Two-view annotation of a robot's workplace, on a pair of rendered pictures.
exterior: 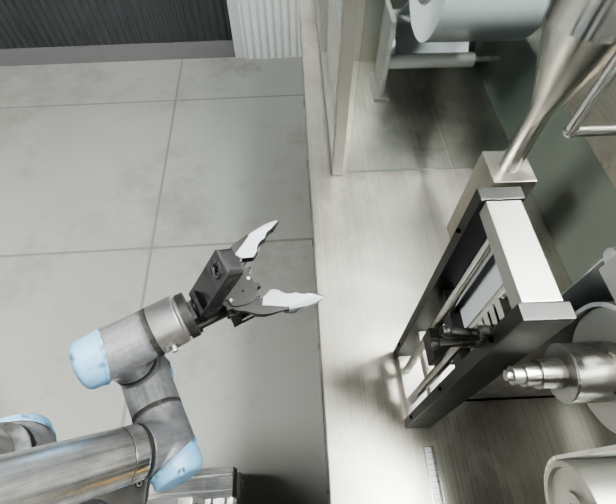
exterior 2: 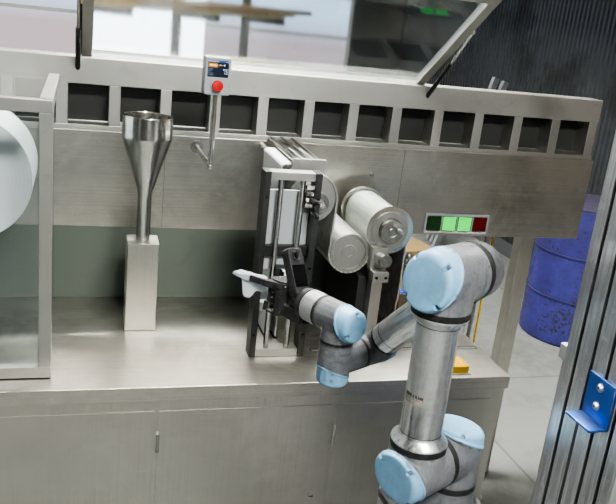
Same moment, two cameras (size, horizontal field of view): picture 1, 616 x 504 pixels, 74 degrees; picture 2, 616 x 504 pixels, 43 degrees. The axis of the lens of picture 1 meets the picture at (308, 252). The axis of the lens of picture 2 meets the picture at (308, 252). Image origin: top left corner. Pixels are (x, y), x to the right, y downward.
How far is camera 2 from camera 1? 192 cm
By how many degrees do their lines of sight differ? 83
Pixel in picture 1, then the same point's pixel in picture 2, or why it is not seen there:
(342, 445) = not seen: hidden behind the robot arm
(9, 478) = not seen: hidden behind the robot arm
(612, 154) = (132, 216)
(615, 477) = (336, 233)
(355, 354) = (255, 371)
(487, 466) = (313, 335)
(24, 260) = not seen: outside the picture
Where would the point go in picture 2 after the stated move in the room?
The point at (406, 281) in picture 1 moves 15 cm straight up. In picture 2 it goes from (184, 349) to (187, 300)
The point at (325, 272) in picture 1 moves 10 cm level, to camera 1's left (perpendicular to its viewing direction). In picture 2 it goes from (180, 382) to (182, 401)
